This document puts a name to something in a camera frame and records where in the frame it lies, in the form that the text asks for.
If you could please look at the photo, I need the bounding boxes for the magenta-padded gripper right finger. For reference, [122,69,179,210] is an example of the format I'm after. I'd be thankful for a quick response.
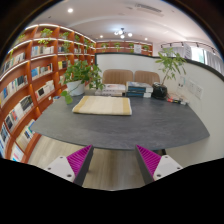
[134,144,184,186]

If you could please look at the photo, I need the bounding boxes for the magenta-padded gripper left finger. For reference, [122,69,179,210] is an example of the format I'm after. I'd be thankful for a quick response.
[44,144,95,187]

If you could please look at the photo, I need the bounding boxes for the cream yellow striped towel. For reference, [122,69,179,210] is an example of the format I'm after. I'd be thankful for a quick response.
[71,95,133,116]

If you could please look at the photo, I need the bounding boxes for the tan and red book stack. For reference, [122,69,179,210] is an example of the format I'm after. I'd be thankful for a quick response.
[165,92,188,106]

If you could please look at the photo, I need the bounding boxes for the small tree in black pot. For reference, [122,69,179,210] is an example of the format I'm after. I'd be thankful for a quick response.
[151,47,188,100]

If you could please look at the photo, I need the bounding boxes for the dark blue thick book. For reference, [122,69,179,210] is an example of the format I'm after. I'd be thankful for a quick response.
[125,90,154,99]

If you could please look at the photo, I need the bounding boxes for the orange wooden bookshelf unit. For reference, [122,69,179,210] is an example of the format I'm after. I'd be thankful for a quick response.
[0,23,98,164]

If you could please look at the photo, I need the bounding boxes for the pothos plant in white pot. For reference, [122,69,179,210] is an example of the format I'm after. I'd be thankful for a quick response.
[59,59,105,105]

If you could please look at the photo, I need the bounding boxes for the dark book with picture cover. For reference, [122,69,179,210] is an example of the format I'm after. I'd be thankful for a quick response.
[125,81,154,93]

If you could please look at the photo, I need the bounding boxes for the white thick book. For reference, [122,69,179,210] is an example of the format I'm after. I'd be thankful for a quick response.
[94,89,125,98]

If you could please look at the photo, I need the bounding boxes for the brown leather chair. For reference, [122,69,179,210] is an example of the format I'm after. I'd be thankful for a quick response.
[102,68,134,86]
[133,70,162,87]

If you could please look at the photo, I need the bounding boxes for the white book with face cover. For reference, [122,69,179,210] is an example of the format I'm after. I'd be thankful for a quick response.
[99,83,127,93]

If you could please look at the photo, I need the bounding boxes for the white curtains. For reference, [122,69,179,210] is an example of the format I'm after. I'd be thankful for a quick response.
[159,44,224,75]

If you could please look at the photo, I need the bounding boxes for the white window poster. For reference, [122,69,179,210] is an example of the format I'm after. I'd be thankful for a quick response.
[184,43,193,60]

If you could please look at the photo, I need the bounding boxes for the white framed sign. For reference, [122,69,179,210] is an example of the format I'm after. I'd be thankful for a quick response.
[133,44,143,55]

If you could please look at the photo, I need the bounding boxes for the orange shelf unit with plants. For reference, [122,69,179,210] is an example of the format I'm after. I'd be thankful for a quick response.
[95,39,154,57]

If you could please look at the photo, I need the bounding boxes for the multi-bulb ceiling lamp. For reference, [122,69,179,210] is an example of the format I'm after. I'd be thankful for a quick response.
[113,27,134,40]

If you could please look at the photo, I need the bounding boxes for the recessed ceiling lights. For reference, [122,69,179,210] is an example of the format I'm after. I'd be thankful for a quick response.
[66,7,105,39]

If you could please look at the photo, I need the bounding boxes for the ceiling air vent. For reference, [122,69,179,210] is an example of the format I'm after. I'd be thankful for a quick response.
[125,3,164,17]

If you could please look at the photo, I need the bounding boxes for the white wall outlet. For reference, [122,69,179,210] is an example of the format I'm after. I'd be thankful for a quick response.
[186,79,196,95]
[194,84,204,100]

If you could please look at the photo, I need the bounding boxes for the black track light rail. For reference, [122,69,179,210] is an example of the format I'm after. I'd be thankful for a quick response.
[160,40,218,52]

